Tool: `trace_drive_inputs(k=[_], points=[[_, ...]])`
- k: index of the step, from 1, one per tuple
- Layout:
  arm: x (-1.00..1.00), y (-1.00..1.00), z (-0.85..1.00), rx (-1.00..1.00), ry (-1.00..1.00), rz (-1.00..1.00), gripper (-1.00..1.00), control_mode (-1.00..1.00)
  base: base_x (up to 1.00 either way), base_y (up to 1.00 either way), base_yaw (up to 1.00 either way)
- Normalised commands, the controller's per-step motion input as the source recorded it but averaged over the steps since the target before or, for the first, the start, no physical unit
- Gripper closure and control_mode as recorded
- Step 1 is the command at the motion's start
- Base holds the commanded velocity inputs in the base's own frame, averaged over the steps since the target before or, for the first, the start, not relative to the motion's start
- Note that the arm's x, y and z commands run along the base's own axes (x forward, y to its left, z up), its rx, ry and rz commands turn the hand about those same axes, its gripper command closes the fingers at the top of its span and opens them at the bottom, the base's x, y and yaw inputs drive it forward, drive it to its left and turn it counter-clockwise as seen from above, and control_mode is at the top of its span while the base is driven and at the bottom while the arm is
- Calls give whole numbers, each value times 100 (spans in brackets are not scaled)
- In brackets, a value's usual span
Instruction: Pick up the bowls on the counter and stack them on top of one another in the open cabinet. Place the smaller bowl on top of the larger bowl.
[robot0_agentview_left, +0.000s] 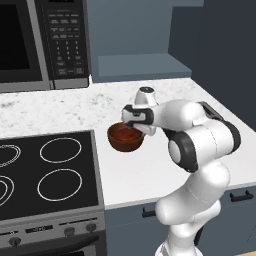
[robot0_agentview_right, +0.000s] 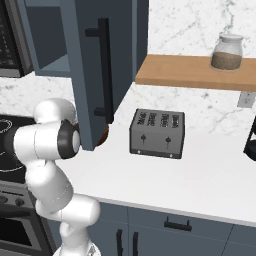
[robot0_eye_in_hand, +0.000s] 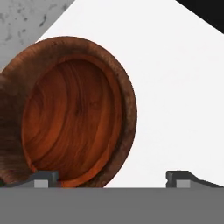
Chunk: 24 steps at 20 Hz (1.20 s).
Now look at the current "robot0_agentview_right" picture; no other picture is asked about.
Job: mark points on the blue-grey open cabinet door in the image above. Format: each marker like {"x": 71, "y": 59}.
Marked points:
{"x": 87, "y": 70}

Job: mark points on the blue-grey base cabinet door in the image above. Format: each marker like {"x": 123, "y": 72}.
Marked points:
{"x": 110, "y": 236}
{"x": 173, "y": 245}

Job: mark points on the black and steel stove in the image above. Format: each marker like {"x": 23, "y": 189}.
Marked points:
{"x": 13, "y": 200}

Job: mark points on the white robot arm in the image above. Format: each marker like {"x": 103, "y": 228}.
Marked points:
{"x": 50, "y": 186}

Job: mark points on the blue-grey open wall cabinet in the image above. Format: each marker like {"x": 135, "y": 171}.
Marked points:
{"x": 50, "y": 36}

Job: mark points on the blue-grey drawer front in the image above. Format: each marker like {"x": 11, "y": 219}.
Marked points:
{"x": 180, "y": 223}
{"x": 245, "y": 235}

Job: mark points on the grey four-slot toaster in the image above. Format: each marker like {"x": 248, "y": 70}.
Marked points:
{"x": 156, "y": 137}

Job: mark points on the white wall socket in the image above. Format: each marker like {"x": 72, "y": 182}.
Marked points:
{"x": 246, "y": 99}

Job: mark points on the wooden wall shelf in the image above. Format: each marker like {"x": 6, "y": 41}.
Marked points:
{"x": 196, "y": 71}

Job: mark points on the glass jar with brown contents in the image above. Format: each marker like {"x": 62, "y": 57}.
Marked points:
{"x": 227, "y": 53}

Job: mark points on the black microwave oven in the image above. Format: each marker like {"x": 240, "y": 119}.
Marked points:
{"x": 10, "y": 40}

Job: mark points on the black coffee machine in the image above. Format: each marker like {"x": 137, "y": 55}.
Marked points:
{"x": 250, "y": 143}

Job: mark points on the brown bowl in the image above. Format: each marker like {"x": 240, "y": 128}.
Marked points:
{"x": 103, "y": 136}

